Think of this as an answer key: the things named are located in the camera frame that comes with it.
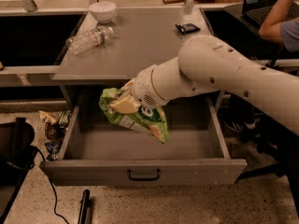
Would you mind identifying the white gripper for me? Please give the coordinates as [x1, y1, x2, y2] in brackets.
[110, 65, 167, 114]

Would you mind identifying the green rice chip bag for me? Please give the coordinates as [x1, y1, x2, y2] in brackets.
[98, 88, 168, 143]

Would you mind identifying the person's forearm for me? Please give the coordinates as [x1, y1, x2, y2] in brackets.
[259, 0, 293, 45]

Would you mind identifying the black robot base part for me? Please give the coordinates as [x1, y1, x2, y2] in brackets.
[0, 118, 36, 224]

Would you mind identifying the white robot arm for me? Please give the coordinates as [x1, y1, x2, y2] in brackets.
[111, 35, 299, 134]

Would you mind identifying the grey cabinet with top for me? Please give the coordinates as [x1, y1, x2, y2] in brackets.
[51, 7, 233, 112]

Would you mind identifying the open grey top drawer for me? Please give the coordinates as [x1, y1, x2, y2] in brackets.
[40, 89, 247, 186]

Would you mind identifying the clear plastic water bottle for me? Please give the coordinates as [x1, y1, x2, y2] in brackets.
[66, 26, 114, 55]

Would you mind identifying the pile of snack packets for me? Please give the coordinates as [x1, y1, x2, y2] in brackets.
[39, 110, 71, 161]

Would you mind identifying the white ceramic bowl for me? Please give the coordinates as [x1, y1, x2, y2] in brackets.
[89, 2, 116, 23]

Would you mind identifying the small black snack packet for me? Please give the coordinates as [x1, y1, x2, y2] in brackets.
[176, 23, 200, 35]

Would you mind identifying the black bar on floor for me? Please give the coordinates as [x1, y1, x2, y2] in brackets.
[78, 189, 91, 224]

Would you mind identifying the black sneaker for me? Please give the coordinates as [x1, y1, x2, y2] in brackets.
[224, 119, 256, 133]

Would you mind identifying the black laptop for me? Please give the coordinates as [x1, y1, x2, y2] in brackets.
[242, 0, 299, 30]

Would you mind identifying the black drawer handle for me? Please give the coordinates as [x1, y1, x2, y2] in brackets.
[127, 169, 161, 182]

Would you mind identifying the black cable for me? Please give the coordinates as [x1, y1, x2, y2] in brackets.
[0, 147, 70, 224]

